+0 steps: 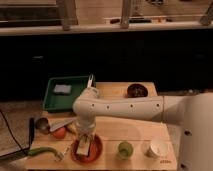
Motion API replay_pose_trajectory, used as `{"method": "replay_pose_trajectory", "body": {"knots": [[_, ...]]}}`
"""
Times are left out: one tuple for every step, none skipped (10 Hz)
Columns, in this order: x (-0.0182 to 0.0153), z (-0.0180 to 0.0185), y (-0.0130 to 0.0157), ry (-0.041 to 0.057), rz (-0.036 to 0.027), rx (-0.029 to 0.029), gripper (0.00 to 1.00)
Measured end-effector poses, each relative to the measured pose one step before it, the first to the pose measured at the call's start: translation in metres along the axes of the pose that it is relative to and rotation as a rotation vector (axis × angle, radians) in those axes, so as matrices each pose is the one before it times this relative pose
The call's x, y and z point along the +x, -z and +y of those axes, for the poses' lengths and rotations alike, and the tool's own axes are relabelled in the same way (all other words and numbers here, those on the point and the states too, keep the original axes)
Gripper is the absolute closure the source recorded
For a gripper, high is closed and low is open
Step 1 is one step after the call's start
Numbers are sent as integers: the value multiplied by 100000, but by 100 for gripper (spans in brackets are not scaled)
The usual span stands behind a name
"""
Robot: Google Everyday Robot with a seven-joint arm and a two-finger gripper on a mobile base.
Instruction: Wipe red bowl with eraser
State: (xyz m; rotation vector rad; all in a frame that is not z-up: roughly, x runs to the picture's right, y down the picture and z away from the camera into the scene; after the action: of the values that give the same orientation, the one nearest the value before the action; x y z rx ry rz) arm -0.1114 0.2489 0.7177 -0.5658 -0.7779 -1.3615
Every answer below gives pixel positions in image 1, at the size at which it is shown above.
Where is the white cup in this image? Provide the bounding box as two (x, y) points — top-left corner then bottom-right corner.
(146, 138), (168, 158)

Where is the green tray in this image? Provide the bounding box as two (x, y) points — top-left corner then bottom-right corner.
(43, 75), (89, 113)

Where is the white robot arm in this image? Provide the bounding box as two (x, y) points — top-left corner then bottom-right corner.
(73, 87), (213, 171)

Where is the grey sponge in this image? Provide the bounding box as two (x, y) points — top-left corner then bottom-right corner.
(53, 85), (72, 95)

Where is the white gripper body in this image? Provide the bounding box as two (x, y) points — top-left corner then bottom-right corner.
(75, 119), (96, 139)

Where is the metal measuring scoop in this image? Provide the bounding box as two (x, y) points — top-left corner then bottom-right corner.
(29, 117), (50, 145)

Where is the green cup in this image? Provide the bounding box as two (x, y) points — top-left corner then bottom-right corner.
(117, 141), (134, 160)

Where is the white eraser block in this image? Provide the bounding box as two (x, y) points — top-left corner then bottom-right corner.
(76, 140), (90, 156)

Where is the black cable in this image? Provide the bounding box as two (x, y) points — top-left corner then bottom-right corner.
(0, 108), (30, 164)

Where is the orange fruit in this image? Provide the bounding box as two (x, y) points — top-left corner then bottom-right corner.
(52, 127), (66, 139)

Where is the dark brown bowl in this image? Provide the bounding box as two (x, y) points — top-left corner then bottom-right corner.
(127, 83), (148, 98)

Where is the white handled brush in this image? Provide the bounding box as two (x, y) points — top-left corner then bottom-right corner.
(87, 74), (94, 88)

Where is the green handled peeler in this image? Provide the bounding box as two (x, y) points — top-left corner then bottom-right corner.
(28, 147), (64, 161)

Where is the wooden board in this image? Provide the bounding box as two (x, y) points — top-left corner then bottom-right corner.
(26, 83), (177, 171)

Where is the yellow banana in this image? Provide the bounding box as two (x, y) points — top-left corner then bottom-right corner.
(66, 124), (77, 134)

